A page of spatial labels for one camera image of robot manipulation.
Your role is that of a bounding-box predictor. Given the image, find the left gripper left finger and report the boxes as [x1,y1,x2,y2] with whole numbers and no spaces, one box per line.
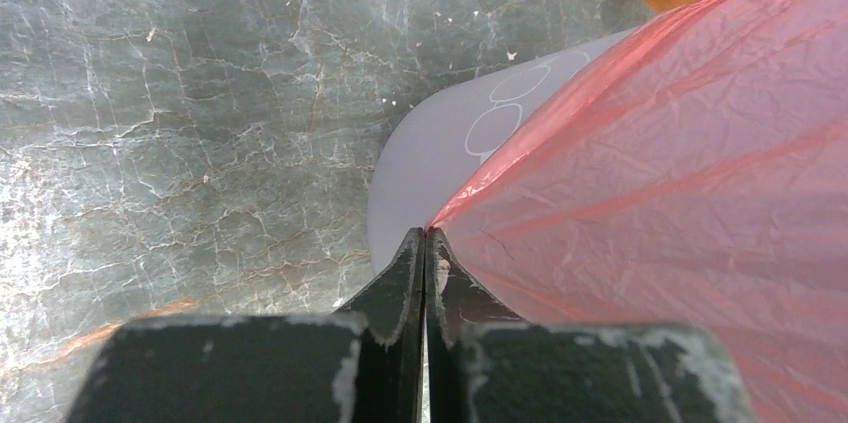
[67,228,425,422]

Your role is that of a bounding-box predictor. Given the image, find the red translucent trash bag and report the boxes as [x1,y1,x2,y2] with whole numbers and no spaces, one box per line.
[433,0,847,422]

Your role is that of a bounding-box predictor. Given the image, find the grey plastic trash bin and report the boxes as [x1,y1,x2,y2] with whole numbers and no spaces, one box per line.
[367,31,629,272]

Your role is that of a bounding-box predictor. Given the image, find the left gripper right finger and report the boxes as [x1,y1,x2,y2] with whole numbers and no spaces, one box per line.
[425,229,756,422]

